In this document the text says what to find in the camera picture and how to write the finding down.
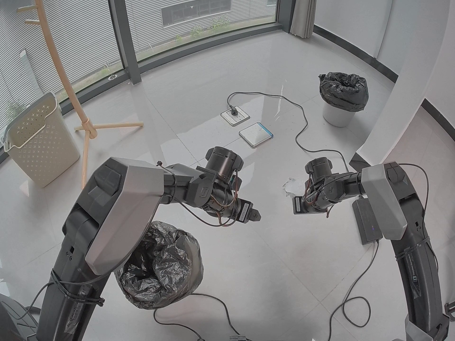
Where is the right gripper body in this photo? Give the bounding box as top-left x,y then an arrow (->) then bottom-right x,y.
292,195 -> 326,215

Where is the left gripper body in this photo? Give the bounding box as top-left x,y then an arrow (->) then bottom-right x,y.
233,199 -> 256,225

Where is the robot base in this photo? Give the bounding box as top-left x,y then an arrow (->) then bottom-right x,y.
0,293 -> 40,341

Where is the black plastic bag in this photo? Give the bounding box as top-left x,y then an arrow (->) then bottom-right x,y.
114,220 -> 204,310
318,71 -> 368,113

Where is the white trash bin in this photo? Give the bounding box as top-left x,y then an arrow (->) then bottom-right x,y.
322,102 -> 355,128

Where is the crumpled white paper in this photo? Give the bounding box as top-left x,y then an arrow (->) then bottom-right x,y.
283,177 -> 307,197

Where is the black power adapter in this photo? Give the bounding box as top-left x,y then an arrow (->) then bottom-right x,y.
351,197 -> 384,245

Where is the beige curtain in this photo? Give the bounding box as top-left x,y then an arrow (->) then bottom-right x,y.
290,0 -> 318,39

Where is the cream perforated laundry basket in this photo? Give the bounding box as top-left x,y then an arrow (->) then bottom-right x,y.
3,92 -> 81,189

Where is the wooden coat rack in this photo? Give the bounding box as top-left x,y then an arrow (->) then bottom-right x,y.
17,0 -> 144,190

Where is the window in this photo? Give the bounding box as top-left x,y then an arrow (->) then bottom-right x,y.
0,0 -> 296,162

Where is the black cable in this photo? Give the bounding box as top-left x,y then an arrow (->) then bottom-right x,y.
328,243 -> 379,341
19,274 -> 111,320
397,163 -> 438,262
227,92 -> 350,172
153,293 -> 250,341

